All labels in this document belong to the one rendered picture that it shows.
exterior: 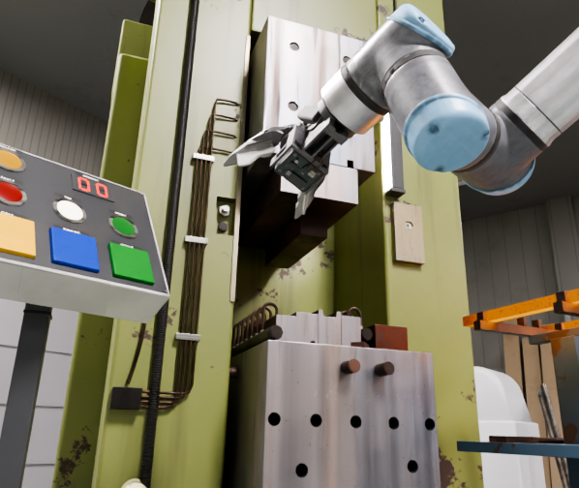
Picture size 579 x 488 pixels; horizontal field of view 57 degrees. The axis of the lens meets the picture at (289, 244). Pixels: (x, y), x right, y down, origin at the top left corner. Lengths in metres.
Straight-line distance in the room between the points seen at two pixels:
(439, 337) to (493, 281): 6.48
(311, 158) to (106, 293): 0.40
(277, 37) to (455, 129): 0.91
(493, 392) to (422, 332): 2.68
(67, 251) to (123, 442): 0.48
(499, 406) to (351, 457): 3.04
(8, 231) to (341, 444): 0.71
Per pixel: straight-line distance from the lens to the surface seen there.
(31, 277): 0.88
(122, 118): 1.93
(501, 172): 0.76
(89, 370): 1.67
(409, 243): 1.51
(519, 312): 1.21
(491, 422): 4.10
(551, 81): 0.76
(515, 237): 8.04
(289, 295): 1.71
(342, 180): 1.33
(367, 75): 0.74
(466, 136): 0.65
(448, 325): 1.54
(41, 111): 5.70
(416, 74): 0.68
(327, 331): 1.20
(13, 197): 0.96
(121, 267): 0.94
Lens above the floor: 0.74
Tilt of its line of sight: 19 degrees up
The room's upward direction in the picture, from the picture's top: 2 degrees clockwise
